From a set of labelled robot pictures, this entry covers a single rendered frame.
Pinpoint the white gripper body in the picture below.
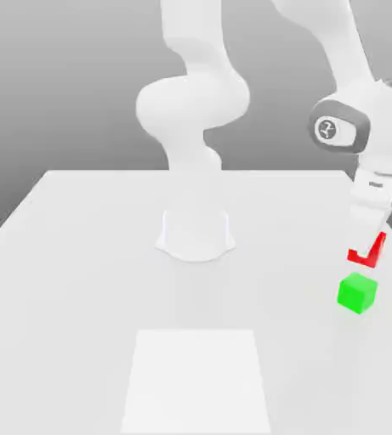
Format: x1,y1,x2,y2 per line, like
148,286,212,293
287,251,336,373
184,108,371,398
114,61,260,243
349,167,392,216

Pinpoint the small green cube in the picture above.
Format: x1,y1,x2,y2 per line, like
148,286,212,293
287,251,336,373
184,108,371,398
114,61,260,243
337,271,378,315

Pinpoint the small red cube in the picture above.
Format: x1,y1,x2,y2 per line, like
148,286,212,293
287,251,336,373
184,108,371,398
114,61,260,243
347,231,387,269

